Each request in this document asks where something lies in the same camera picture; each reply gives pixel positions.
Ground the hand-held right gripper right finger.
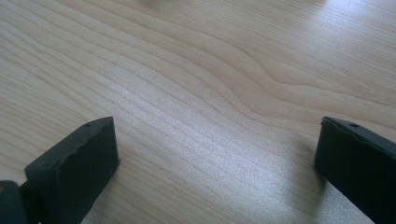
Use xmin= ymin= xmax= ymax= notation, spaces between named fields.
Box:
xmin=313 ymin=116 xmax=396 ymax=224

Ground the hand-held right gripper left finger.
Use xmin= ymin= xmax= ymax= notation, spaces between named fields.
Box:
xmin=23 ymin=116 xmax=120 ymax=224

